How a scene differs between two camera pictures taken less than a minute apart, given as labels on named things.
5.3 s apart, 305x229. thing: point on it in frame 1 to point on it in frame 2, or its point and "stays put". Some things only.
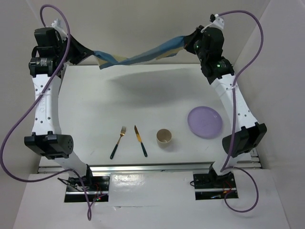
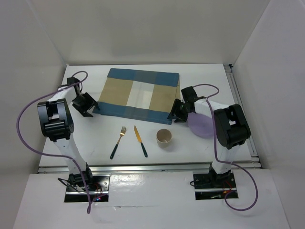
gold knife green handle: x=139 y=137 stays put
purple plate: x=204 y=122 stays put
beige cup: x=163 y=137 stays put
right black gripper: x=189 y=40 to x=175 y=108
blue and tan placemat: x=168 y=48 to x=145 y=95
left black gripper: x=81 y=52 to x=90 y=100
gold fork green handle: x=122 y=132 stays put
